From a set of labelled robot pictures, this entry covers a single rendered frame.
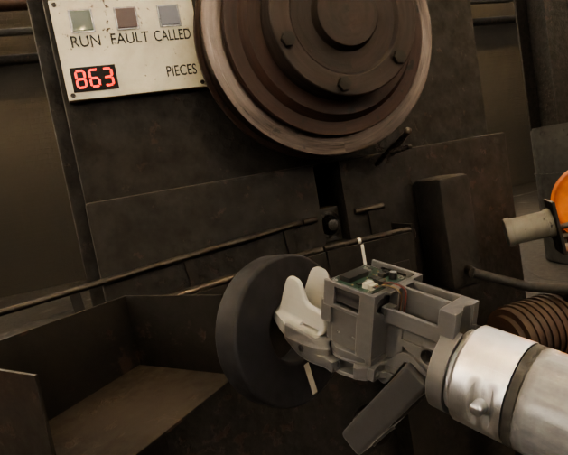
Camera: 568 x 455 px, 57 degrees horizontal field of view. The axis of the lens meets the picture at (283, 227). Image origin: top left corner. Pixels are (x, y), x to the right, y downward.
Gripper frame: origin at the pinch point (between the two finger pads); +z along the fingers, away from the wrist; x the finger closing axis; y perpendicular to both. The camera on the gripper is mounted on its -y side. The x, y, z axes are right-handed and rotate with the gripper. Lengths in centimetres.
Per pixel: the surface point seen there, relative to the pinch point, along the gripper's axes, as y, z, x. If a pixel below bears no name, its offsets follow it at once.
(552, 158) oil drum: -26, 76, -309
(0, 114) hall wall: -27, 650, -168
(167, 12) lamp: 35, 57, -25
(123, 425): -17.3, 16.2, 10.7
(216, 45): 28, 41, -24
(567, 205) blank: -1, -4, -75
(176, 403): -16.2, 14.3, 4.3
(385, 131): 13, 24, -52
